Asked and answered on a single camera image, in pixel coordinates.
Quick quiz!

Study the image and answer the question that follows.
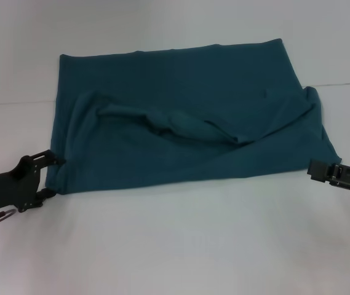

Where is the blue t-shirt with pink print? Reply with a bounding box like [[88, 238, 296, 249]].
[[45, 38, 343, 196]]

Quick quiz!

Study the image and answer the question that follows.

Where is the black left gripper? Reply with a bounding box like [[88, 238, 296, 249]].
[[0, 149, 67, 213]]

